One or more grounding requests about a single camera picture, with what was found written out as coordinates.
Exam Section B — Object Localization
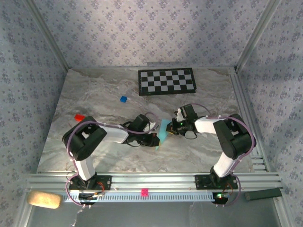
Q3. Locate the light blue paper sheet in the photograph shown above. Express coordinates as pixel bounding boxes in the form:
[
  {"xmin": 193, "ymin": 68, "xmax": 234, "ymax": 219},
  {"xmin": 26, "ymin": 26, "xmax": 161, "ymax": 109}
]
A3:
[{"xmin": 155, "ymin": 119, "xmax": 171, "ymax": 151}]

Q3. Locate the long aluminium mounting rail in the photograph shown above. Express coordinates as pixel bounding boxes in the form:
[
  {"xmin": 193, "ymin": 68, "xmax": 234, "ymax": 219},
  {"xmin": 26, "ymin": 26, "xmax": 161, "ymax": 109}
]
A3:
[{"xmin": 26, "ymin": 172, "xmax": 284, "ymax": 192}]

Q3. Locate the black white checkerboard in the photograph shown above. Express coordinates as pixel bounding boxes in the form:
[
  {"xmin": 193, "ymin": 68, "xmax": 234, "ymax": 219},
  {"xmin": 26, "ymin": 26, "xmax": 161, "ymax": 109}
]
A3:
[{"xmin": 138, "ymin": 68, "xmax": 197, "ymax": 96}]

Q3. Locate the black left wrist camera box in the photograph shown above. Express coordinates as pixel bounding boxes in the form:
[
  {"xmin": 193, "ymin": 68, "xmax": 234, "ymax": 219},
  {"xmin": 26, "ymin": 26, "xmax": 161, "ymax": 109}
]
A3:
[{"xmin": 131, "ymin": 114, "xmax": 157, "ymax": 133}]

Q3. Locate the dark flat bar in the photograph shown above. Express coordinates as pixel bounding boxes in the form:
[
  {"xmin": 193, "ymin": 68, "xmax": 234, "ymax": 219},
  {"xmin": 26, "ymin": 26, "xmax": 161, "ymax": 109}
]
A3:
[{"xmin": 244, "ymin": 188, "xmax": 283, "ymax": 201}]

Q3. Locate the slanted aluminium corner post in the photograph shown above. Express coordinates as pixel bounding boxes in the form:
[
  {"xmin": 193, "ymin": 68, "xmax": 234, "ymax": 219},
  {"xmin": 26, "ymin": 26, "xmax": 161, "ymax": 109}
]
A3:
[
  {"xmin": 23, "ymin": 0, "xmax": 71, "ymax": 71},
  {"xmin": 235, "ymin": 0, "xmax": 282, "ymax": 71}
]

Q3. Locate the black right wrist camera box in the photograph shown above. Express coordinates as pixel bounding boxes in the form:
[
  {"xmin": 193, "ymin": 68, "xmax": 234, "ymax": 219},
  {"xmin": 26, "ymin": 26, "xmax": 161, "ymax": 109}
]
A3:
[{"xmin": 174, "ymin": 103, "xmax": 199, "ymax": 122}]

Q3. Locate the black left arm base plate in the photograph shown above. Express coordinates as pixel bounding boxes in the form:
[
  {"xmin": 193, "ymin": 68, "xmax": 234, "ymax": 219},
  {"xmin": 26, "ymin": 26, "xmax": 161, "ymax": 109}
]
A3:
[{"xmin": 68, "ymin": 175, "xmax": 112, "ymax": 191}]

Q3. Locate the aluminium side rail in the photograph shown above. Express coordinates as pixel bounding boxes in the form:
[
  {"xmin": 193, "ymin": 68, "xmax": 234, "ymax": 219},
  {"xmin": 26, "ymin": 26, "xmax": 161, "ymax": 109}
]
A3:
[{"xmin": 228, "ymin": 67, "xmax": 270, "ymax": 172}]

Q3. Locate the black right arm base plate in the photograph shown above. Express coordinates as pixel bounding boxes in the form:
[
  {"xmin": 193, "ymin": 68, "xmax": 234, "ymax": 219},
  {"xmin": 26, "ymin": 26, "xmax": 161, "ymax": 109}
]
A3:
[{"xmin": 194, "ymin": 174, "xmax": 239, "ymax": 190}]

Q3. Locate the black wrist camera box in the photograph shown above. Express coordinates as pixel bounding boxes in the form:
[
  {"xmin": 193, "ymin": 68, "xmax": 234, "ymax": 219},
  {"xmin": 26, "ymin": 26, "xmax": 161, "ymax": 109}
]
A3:
[
  {"xmin": 174, "ymin": 103, "xmax": 199, "ymax": 122},
  {"xmin": 131, "ymin": 114, "xmax": 157, "ymax": 133}
]

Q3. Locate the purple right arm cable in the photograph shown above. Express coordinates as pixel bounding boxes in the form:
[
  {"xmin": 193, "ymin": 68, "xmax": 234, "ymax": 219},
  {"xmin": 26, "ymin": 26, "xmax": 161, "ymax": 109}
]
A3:
[{"xmin": 190, "ymin": 103, "xmax": 258, "ymax": 208}]

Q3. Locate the tan sponge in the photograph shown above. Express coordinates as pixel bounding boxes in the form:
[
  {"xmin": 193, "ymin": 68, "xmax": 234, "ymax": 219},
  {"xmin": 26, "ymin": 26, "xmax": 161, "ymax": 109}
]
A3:
[{"xmin": 27, "ymin": 190, "xmax": 62, "ymax": 210}]

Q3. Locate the slotted grey cable duct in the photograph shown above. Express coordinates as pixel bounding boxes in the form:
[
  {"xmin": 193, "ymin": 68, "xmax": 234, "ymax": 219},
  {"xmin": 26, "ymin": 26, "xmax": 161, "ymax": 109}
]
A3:
[{"xmin": 62, "ymin": 190, "xmax": 215, "ymax": 203}]

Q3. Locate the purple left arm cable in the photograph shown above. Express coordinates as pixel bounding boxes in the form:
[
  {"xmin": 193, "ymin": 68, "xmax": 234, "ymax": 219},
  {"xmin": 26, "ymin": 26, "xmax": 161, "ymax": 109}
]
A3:
[{"xmin": 65, "ymin": 112, "xmax": 159, "ymax": 209}]

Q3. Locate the small controller board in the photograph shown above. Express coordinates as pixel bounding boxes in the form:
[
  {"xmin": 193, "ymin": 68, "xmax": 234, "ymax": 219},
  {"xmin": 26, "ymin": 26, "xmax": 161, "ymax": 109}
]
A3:
[
  {"xmin": 78, "ymin": 192, "xmax": 105, "ymax": 201},
  {"xmin": 212, "ymin": 191, "xmax": 234, "ymax": 205}
]

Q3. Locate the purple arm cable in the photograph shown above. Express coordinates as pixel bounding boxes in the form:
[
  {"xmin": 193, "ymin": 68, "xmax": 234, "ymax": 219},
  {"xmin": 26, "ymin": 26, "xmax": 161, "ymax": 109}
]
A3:
[
  {"xmin": 65, "ymin": 112, "xmax": 159, "ymax": 209},
  {"xmin": 190, "ymin": 103, "xmax": 258, "ymax": 208}
]

